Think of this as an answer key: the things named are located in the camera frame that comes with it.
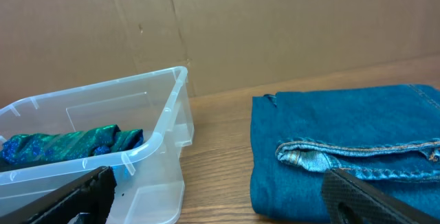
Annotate blue green sequin garment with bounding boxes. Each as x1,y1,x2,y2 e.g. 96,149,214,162
1,124,146,186

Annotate folded blue denim jeans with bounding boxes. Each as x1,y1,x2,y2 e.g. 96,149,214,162
250,85,439,223

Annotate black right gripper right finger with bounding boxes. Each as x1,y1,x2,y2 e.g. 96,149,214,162
321,169,439,224

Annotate clear plastic storage bin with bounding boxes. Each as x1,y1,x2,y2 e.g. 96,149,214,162
1,67,194,223

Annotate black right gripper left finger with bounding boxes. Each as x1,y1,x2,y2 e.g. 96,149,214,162
1,166,117,224

